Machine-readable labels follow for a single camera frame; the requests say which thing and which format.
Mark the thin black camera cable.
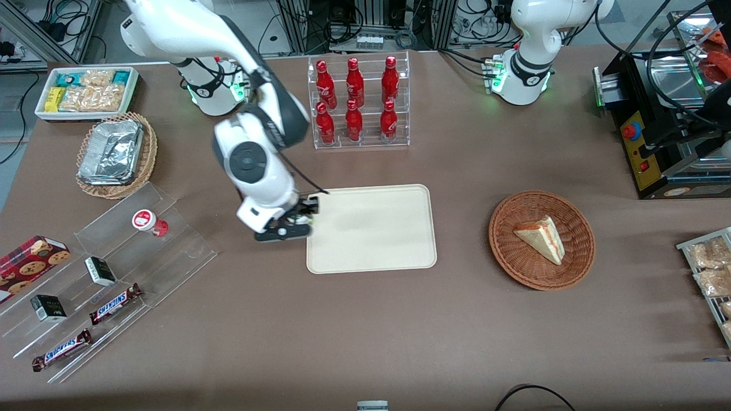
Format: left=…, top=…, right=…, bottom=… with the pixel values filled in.
left=280, top=150, right=331, bottom=198

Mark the red white gum bottle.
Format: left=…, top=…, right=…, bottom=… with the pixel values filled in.
left=132, top=209, right=169, bottom=238

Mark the wrapped sandwich wedge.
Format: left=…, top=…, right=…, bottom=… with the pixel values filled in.
left=513, top=215, right=566, bottom=266

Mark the clear acrylic bottle rack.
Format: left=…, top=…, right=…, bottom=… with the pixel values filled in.
left=308, top=51, right=411, bottom=151

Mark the white plastic snack bin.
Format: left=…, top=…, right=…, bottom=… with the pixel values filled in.
left=34, top=66, right=140, bottom=123

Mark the aluminium frame rail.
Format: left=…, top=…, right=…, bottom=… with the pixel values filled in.
left=0, top=0, right=105, bottom=65

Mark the red cola bottle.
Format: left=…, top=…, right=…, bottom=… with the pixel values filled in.
left=316, top=102, right=336, bottom=146
left=380, top=100, right=398, bottom=144
left=346, top=57, right=365, bottom=109
left=381, top=55, right=400, bottom=106
left=345, top=100, right=364, bottom=143
left=316, top=60, right=338, bottom=110

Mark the stack of foil trays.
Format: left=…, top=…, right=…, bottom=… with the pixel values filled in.
left=77, top=119, right=144, bottom=186

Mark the red tartan cookie box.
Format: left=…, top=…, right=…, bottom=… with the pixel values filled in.
left=0, top=235, right=71, bottom=304

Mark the oval brown wicker basket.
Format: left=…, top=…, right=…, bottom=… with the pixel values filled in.
left=76, top=111, right=158, bottom=200

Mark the Snickers chocolate bar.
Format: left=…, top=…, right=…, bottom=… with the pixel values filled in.
left=32, top=329, right=93, bottom=373
left=89, top=283, right=144, bottom=326

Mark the dark green gum box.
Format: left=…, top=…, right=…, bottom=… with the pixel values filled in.
left=30, top=295, right=68, bottom=323
left=85, top=256, right=117, bottom=287

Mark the cream plastic tray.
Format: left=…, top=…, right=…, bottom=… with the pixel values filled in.
left=306, top=184, right=438, bottom=275

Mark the black looped cable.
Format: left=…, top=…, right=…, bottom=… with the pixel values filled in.
left=493, top=384, right=577, bottom=411

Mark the tray of packaged snacks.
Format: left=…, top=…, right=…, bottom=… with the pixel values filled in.
left=676, top=227, right=731, bottom=350

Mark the small clear snack bag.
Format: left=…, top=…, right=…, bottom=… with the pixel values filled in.
left=80, top=69, right=115, bottom=88

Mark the clear acrylic stepped display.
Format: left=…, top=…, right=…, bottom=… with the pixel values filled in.
left=0, top=182, right=219, bottom=384

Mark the round brown wicker basket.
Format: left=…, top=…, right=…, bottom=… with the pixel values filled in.
left=488, top=190, right=596, bottom=291

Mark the black yellow food warmer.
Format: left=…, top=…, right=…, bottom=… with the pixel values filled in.
left=593, top=10, right=731, bottom=200

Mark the large clear snack bag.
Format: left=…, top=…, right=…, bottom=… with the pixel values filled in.
left=59, top=84, right=126, bottom=113

